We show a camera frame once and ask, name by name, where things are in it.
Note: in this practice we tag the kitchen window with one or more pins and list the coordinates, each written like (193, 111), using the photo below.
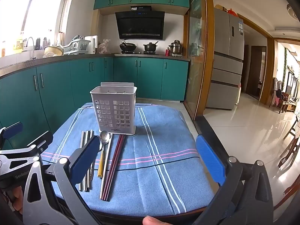
(35, 9)

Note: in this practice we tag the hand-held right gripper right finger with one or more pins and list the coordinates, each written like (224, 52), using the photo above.
(209, 161)

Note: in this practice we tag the white chopstick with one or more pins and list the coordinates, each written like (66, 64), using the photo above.
(106, 164)

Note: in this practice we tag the black range hood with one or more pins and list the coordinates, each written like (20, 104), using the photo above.
(140, 23)

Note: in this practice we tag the round wooden table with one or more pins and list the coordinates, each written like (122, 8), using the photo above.
(131, 214)

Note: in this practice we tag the beige bowl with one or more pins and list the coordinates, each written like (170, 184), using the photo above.
(52, 51)

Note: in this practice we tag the clear plastic bag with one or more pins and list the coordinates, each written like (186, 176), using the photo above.
(103, 46)

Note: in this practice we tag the white countertop appliance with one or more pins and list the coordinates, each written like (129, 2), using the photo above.
(91, 44)

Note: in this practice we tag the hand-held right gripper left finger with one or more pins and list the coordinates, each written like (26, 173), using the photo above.
(85, 155)

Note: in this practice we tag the gas stove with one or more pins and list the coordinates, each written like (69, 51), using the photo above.
(138, 53)

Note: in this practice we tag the wooden dining chair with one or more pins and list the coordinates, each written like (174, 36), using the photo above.
(280, 98)
(291, 145)

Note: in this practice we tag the red bottle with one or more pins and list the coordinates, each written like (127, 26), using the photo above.
(167, 52)

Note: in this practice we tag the chrome faucet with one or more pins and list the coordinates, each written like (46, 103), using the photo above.
(32, 49)

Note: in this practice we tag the teal lower cabinet with stove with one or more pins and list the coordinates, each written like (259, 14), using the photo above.
(150, 77)

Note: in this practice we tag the blue striped cloth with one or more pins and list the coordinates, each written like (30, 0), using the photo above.
(152, 133)

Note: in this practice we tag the ceiling light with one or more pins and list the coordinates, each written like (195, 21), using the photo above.
(291, 10)

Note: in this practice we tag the person's left hand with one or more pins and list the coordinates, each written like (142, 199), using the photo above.
(17, 195)

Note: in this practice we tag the dark wooden door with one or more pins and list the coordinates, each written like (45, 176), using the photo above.
(255, 72)

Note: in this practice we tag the stainless steel pot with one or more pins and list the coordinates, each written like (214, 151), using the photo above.
(176, 48)

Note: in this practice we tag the teal lower cabinet with sink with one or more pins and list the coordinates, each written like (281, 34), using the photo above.
(61, 86)

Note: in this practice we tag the person's right hand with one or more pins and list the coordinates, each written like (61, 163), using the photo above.
(152, 220)

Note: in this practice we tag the black cooking pot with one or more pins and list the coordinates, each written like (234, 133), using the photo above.
(150, 46)

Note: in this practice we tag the white dish rack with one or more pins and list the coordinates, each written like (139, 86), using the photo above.
(75, 45)

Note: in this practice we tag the wooden framed glass sliding door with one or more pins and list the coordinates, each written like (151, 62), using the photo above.
(196, 51)

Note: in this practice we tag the black wok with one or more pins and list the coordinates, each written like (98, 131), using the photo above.
(127, 46)

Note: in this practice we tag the white plastic utensil holder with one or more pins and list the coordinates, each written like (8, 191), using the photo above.
(112, 96)

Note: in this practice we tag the dark red chopstick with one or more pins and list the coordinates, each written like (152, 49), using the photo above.
(118, 159)
(114, 159)

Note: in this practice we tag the silver refrigerator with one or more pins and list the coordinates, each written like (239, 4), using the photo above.
(225, 63)

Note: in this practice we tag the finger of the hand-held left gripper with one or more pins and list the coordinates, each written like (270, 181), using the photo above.
(41, 141)
(13, 130)

